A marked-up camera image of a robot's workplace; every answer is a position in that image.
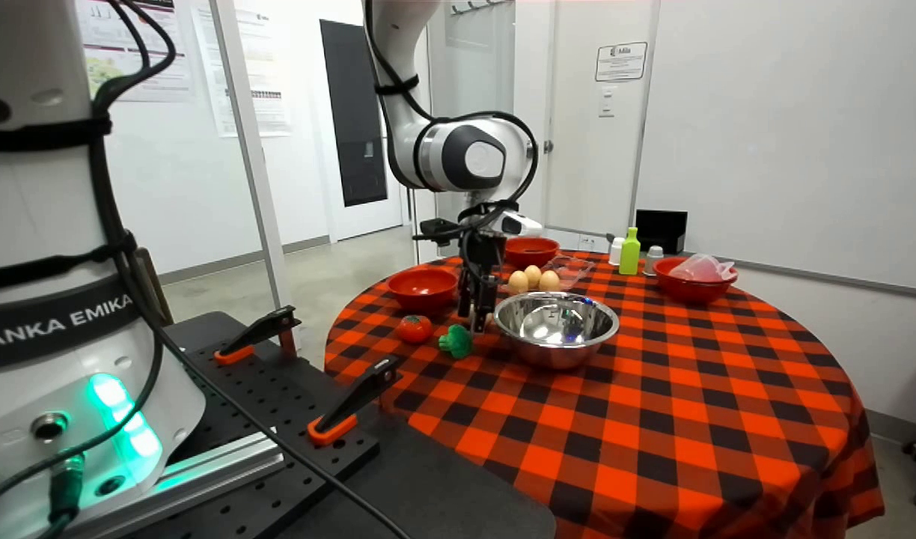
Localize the orange black clamp left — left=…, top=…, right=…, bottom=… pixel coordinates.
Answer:
left=212, top=307, right=299, bottom=370

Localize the black perforated mounting board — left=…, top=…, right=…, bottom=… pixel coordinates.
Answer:
left=166, top=313, right=388, bottom=539

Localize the red bowl with plastic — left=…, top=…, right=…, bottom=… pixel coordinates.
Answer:
left=657, top=256, right=736, bottom=307

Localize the white door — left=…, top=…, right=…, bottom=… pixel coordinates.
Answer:
left=513, top=0, right=661, bottom=233

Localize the green toy object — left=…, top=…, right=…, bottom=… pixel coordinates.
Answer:
left=438, top=323, right=473, bottom=361

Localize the green bottle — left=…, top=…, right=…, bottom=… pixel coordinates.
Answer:
left=621, top=227, right=641, bottom=275

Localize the red bowl with beans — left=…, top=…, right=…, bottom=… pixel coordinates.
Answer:
left=503, top=238, right=560, bottom=271

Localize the orange black checkered tablecloth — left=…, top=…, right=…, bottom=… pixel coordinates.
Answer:
left=328, top=251, right=884, bottom=539

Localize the orange black clamp right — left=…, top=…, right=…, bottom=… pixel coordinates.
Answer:
left=305, top=356, right=400, bottom=446

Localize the large red empty bowl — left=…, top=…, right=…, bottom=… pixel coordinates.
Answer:
left=388, top=266, right=458, bottom=314

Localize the orange black clamp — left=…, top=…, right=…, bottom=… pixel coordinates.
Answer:
left=212, top=307, right=299, bottom=370
left=305, top=356, right=400, bottom=446

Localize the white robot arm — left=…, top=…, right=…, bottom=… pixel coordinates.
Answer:
left=362, top=0, right=543, bottom=331

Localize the red toy tomato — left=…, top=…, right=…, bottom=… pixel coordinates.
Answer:
left=397, top=314, right=434, bottom=346

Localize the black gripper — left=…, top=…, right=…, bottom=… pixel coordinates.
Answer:
left=418, top=202, right=546, bottom=331

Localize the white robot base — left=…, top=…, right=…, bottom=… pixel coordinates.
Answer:
left=0, top=0, right=287, bottom=539

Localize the silver metal basin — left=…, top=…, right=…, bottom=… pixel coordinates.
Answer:
left=495, top=292, right=621, bottom=371

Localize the black wall box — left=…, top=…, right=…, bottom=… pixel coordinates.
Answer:
left=635, top=209, right=690, bottom=256

